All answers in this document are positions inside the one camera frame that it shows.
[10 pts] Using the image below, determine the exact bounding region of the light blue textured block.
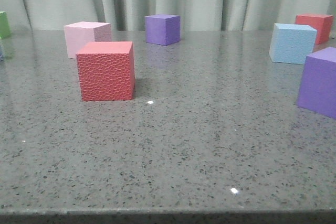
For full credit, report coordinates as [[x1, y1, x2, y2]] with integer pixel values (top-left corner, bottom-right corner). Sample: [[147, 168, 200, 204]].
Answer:
[[269, 23, 317, 65]]

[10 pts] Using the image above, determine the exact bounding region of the light blue smooth block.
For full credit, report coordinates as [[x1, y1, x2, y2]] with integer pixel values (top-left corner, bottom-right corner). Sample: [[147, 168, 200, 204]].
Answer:
[[0, 45, 4, 61]]

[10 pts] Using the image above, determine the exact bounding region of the red textured front block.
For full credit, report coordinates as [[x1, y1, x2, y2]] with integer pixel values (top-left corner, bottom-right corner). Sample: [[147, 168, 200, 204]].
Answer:
[[76, 41, 135, 101]]

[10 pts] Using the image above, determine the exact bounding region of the purple back block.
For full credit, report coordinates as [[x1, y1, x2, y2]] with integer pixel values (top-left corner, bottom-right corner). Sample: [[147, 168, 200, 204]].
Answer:
[[145, 14, 181, 46]]

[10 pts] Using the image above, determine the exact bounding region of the purple block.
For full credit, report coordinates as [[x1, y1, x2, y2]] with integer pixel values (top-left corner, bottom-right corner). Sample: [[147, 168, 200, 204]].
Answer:
[[297, 47, 335, 119], [145, 14, 181, 46]]

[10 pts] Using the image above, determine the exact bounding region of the pink foam block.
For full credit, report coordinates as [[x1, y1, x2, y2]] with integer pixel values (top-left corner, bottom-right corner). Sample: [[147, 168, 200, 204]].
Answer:
[[64, 22, 112, 59]]

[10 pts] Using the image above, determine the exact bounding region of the purple front right block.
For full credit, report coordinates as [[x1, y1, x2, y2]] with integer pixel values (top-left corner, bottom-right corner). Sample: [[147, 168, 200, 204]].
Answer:
[[297, 47, 335, 119]]

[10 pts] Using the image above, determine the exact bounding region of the red back right block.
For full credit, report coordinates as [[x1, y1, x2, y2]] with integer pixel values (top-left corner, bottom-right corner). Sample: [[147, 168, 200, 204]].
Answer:
[[295, 13, 334, 44]]

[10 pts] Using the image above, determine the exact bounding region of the green foam block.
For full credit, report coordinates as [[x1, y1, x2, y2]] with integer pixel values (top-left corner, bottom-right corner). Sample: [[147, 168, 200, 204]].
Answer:
[[0, 11, 11, 39]]

